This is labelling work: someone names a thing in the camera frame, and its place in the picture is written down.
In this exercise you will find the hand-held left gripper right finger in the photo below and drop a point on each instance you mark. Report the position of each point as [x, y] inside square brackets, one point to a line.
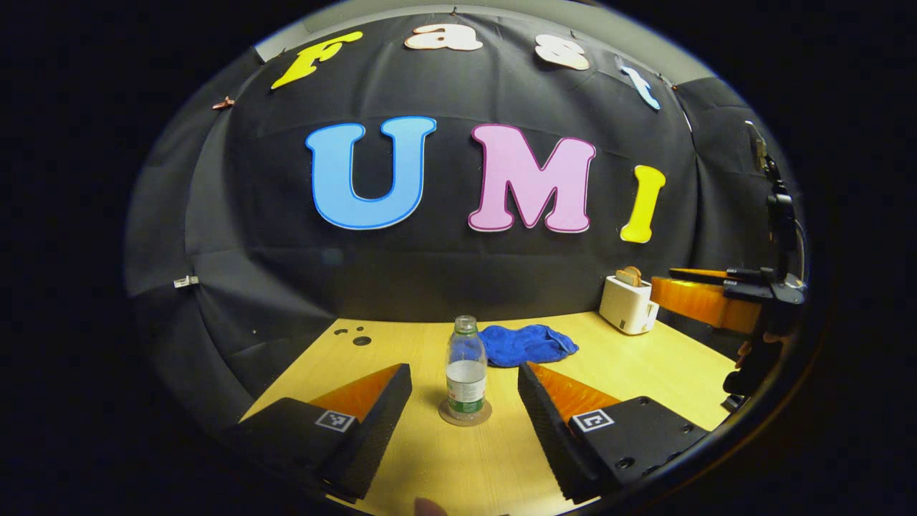
[548, 437]

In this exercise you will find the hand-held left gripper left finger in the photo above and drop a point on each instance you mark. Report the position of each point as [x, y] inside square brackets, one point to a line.
[376, 430]

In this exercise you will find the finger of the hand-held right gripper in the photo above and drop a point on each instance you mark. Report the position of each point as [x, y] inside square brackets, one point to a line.
[695, 301]
[709, 276]

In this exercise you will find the round brown coaster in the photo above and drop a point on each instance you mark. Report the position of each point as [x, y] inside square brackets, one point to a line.
[484, 416]

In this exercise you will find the clear plastic water bottle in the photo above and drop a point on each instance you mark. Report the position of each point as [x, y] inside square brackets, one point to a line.
[466, 380]

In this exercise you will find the white toaster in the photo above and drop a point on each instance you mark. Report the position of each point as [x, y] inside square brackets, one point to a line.
[627, 308]

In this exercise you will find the toast slice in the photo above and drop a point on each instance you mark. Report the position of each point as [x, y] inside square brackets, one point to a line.
[629, 276]

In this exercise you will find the blue cloth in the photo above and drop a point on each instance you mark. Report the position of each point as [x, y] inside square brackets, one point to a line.
[526, 344]

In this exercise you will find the black articulated stand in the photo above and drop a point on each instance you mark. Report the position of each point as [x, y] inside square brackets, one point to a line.
[781, 204]

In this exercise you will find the black backdrop cloth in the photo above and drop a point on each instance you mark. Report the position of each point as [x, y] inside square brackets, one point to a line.
[286, 215]

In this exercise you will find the white clip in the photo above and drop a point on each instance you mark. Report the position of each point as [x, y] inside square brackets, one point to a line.
[186, 282]

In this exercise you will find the copper clip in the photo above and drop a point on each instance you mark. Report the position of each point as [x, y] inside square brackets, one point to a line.
[223, 103]

